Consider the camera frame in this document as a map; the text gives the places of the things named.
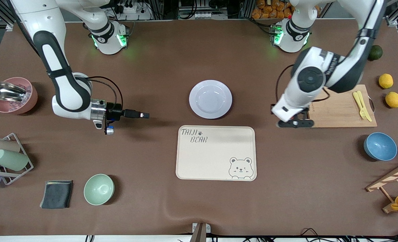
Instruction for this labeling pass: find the lavender round plate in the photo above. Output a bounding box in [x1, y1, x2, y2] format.
[189, 80, 233, 119]

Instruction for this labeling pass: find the wooden cutting board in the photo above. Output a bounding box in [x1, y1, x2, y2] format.
[307, 84, 378, 128]

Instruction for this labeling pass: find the mint green bowl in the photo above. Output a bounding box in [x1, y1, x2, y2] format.
[84, 174, 115, 206]

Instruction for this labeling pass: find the blue bowl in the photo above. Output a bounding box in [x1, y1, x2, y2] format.
[364, 132, 398, 161]

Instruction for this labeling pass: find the cream bear print tray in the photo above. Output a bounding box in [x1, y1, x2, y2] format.
[176, 126, 257, 182]

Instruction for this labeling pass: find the yellow lemon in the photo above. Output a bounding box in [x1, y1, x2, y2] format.
[379, 74, 394, 89]
[385, 92, 398, 108]

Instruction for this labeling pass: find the pink bowl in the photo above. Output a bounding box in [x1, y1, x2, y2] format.
[0, 77, 38, 115]

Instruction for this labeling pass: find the brown table cover mat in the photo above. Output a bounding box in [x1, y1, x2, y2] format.
[0, 18, 398, 237]

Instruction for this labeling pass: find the dark green avocado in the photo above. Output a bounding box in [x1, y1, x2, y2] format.
[368, 45, 383, 62]

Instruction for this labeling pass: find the dark grey folded cloth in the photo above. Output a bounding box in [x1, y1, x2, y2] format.
[40, 180, 73, 209]

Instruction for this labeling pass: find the white power strip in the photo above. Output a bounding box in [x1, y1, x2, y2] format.
[117, 0, 152, 21]

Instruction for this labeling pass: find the wooden mug rack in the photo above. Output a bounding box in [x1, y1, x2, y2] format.
[366, 158, 398, 214]

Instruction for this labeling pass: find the orange fruit pile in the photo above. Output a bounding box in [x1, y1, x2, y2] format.
[252, 0, 295, 19]

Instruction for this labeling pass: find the metal scoop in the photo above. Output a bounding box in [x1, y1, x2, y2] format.
[0, 81, 28, 102]

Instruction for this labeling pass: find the sage green cup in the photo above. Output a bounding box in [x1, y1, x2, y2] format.
[0, 149, 30, 171]

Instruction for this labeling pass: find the beige cup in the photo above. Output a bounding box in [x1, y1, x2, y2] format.
[0, 139, 21, 155]

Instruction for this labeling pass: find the metal table clamp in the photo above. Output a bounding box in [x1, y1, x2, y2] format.
[189, 223, 211, 242]

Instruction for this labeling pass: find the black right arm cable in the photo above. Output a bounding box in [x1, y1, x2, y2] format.
[85, 76, 124, 112]

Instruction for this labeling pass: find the grey wire cup rack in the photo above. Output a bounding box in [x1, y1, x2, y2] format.
[0, 133, 34, 186]

